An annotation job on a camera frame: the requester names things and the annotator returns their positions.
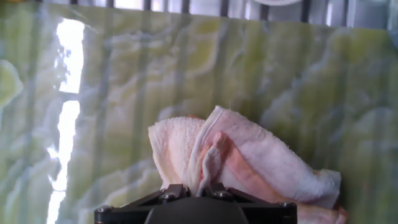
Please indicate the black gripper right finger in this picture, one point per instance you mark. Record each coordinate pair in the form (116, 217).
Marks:
(267, 213)

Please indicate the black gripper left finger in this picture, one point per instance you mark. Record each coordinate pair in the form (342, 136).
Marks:
(130, 213)

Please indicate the white cloth with pink stripes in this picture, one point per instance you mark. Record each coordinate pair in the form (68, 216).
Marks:
(248, 155)

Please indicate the green marble pattern mat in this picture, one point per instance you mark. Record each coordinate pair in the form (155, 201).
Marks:
(280, 77)

